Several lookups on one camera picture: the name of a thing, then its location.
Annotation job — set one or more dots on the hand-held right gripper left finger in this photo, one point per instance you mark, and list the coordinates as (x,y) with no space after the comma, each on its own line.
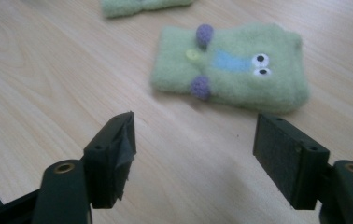
(107,161)

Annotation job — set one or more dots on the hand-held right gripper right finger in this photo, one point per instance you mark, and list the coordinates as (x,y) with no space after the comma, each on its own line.
(289,158)

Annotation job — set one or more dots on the green fuzzy glove with eyes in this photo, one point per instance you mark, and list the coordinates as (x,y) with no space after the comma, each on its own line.
(237,67)

